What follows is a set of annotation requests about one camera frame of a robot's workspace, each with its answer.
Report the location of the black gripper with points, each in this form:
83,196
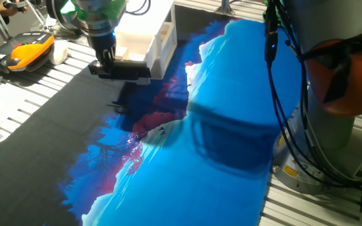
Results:
104,42

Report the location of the white drawer with dividers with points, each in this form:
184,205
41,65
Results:
134,45

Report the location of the small silver drawer cabinet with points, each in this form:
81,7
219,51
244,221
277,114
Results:
156,19

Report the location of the small black handheld device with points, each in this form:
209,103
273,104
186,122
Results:
16,4

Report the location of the silver and orange robot arm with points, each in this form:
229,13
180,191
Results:
325,19

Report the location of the person's hand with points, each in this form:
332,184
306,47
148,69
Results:
8,12

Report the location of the white foam block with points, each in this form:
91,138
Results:
58,53

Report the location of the black filament spool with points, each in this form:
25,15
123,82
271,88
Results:
52,12

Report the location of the orange and black teach pendant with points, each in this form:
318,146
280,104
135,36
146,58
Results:
27,51

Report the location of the landscape print desk mat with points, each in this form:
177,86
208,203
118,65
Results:
200,188

